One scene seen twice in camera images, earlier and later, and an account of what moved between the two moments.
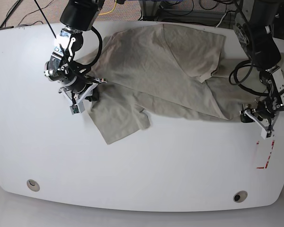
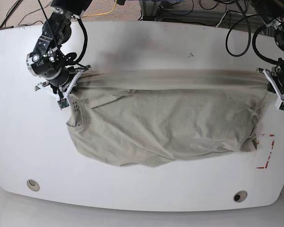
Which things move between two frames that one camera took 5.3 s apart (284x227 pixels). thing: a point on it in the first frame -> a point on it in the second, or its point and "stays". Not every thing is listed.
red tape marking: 267,163 stays
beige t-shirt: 170,69 -> 148,117
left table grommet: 33,185 stays
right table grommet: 240,196 stays
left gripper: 77,98 -> 63,92
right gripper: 268,111 -> 277,84
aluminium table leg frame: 150,10 stays
